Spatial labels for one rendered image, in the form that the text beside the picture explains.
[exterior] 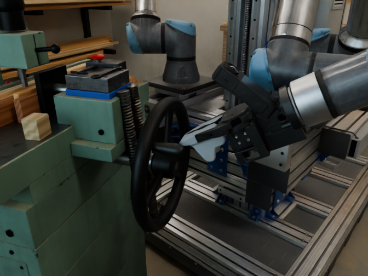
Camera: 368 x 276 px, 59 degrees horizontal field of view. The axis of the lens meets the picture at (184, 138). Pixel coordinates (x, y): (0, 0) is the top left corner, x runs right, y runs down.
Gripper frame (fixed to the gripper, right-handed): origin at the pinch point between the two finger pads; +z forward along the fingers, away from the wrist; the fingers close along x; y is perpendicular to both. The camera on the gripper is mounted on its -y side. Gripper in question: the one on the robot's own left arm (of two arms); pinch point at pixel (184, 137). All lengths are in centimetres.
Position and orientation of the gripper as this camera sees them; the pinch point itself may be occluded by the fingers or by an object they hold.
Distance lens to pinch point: 58.9
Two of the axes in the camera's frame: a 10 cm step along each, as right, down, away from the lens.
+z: -8.2, 3.4, 4.6
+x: 3.2, -4.0, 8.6
